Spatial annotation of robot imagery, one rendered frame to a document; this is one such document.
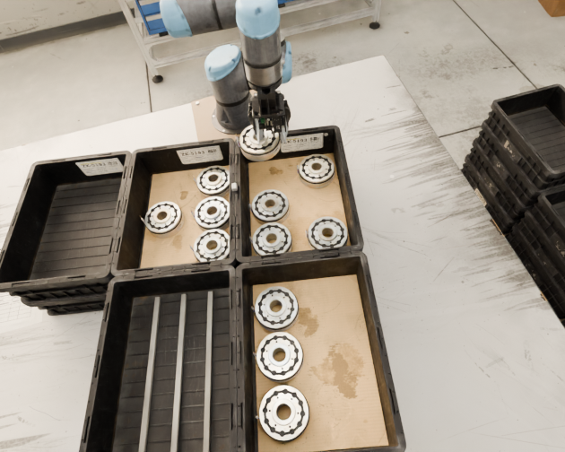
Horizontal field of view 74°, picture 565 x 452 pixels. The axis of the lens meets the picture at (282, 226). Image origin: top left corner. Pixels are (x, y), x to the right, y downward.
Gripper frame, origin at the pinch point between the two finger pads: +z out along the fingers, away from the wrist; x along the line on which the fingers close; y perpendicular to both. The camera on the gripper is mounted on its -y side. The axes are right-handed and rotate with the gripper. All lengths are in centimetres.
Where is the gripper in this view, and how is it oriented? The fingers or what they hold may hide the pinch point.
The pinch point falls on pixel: (272, 137)
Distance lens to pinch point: 97.6
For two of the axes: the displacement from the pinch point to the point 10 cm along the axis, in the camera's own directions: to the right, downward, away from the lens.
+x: 10.0, -0.9, -0.1
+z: 0.6, 5.1, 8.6
